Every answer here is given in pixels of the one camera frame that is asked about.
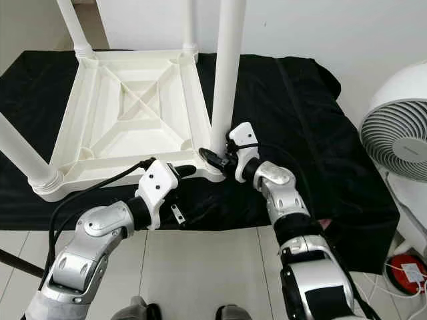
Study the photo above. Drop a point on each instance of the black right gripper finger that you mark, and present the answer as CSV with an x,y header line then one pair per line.
x,y
208,157

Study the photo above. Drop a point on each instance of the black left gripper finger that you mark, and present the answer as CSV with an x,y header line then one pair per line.
x,y
185,172

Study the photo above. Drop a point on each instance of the white plastic table top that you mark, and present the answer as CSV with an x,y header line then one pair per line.
x,y
133,133

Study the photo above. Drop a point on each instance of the white plastic table leg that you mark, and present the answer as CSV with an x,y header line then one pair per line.
x,y
190,26
23,153
227,66
72,26

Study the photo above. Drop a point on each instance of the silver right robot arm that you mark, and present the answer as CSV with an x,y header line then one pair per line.
x,y
283,190

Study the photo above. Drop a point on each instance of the black fabric table cover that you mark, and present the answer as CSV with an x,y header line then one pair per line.
x,y
307,133

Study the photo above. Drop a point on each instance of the grey robot left foot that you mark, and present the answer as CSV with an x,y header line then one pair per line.
x,y
137,310

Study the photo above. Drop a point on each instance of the grey robot foot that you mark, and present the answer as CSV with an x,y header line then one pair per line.
x,y
233,313
137,310

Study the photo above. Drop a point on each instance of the pink soft item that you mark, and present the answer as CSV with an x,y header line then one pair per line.
x,y
321,224

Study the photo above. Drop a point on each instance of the grey robot right foot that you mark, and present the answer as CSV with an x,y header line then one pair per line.
x,y
233,313

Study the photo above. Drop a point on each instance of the white round standing fan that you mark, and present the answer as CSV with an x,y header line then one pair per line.
x,y
393,136

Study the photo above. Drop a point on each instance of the white rounded appliance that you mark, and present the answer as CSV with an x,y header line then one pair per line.
x,y
410,206

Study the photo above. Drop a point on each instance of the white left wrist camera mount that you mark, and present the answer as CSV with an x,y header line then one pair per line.
x,y
159,180

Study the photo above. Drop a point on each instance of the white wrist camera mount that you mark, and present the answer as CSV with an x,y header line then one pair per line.
x,y
242,136
159,180

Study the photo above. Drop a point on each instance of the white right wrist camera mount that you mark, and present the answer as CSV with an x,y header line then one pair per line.
x,y
242,136

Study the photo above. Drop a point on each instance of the black metal frame rod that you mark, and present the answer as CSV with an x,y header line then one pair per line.
x,y
21,264

